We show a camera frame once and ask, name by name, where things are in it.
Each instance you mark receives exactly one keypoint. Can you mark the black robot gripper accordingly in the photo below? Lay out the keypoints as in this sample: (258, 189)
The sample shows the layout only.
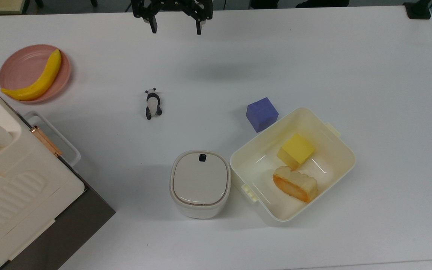
(171, 6)

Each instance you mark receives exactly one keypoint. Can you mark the yellow foam cube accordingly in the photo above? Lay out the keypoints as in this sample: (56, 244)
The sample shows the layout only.
(297, 150)

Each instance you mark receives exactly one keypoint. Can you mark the translucent white drawer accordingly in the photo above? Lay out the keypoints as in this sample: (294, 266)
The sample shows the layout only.
(64, 144)

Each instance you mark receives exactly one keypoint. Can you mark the pink round plate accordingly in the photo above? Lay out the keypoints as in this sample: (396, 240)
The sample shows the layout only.
(21, 69)

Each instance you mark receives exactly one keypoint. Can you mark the cream toaster oven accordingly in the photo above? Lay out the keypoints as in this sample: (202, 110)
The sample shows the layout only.
(13, 187)

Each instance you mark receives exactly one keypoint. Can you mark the cream plastic open box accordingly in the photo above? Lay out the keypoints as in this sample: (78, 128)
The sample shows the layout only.
(324, 150)

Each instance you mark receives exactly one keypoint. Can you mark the purple foam cube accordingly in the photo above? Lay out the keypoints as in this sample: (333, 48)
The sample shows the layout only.
(261, 114)

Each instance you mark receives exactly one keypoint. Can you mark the dark brown cabinet base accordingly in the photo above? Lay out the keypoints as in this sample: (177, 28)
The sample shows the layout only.
(73, 225)

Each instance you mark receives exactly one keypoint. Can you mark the small panda figurine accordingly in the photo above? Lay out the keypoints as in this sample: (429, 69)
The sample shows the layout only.
(152, 104)

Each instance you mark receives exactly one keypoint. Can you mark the yellow banana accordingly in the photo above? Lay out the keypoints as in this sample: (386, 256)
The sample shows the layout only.
(43, 81)

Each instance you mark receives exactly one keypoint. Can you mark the toy bread slice orange crust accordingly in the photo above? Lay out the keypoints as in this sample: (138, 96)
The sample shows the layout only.
(295, 184)

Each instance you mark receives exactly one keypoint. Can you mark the white lidded bin black button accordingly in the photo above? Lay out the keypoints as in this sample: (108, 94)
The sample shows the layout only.
(200, 183)

